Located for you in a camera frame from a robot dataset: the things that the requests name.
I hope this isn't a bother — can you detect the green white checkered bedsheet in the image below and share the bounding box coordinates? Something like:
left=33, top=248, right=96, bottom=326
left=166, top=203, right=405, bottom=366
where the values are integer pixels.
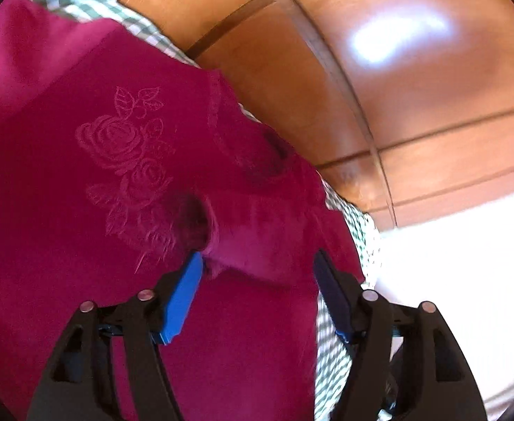
left=31, top=0, right=380, bottom=420

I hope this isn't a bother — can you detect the wooden panelled wardrobe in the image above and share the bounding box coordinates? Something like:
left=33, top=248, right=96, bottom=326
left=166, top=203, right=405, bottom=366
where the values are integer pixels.
left=119, top=0, right=514, bottom=229

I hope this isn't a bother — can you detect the magenta red cloth garment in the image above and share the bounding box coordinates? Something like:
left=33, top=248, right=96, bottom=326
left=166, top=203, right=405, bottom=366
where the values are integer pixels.
left=0, top=0, right=361, bottom=420

